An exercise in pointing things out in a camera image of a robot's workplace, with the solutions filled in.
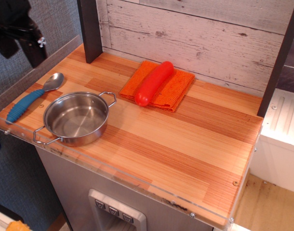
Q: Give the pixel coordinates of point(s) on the dark shelf post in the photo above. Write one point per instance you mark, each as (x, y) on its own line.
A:
(279, 64)
(90, 29)

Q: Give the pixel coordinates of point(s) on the dark left shelf post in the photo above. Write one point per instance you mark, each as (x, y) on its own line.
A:
(90, 29)

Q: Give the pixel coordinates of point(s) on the orange folded cloth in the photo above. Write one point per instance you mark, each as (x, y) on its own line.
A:
(169, 94)

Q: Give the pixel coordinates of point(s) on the grey toy fridge cabinet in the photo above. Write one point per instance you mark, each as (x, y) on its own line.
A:
(93, 202)

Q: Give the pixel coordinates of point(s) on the dark right shelf post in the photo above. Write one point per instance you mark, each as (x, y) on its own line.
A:
(279, 64)

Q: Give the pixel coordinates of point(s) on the red plastic sausage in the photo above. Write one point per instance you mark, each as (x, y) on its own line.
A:
(152, 82)

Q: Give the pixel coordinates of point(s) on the yellow object at corner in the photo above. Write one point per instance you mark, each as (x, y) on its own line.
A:
(17, 226)

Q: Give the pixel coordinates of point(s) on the white toy sink unit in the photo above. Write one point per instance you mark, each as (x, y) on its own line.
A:
(273, 159)

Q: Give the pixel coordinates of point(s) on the stainless steel pot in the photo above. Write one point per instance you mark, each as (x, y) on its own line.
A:
(78, 118)

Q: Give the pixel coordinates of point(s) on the clear acrylic edge guard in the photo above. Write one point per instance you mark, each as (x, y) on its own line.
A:
(192, 166)

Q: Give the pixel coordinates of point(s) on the blue handled metal spoon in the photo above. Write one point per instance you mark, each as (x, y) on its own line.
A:
(53, 83)

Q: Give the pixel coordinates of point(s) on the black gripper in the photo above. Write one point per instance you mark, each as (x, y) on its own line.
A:
(17, 28)

